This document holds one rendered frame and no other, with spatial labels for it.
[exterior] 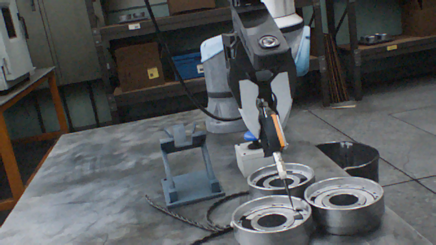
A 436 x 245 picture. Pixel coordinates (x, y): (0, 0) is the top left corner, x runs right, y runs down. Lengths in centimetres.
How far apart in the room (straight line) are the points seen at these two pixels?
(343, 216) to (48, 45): 399
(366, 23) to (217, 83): 401
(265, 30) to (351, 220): 27
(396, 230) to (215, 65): 63
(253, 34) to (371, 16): 452
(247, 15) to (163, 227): 34
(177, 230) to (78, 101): 406
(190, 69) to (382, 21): 205
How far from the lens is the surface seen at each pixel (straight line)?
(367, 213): 66
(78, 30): 443
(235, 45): 65
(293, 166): 81
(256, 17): 64
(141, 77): 415
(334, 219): 65
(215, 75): 116
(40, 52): 449
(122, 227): 79
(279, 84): 68
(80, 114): 477
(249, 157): 86
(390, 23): 520
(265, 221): 68
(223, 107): 116
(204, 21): 406
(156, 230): 75
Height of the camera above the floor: 113
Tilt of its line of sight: 15 degrees down
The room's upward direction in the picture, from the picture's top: 9 degrees counter-clockwise
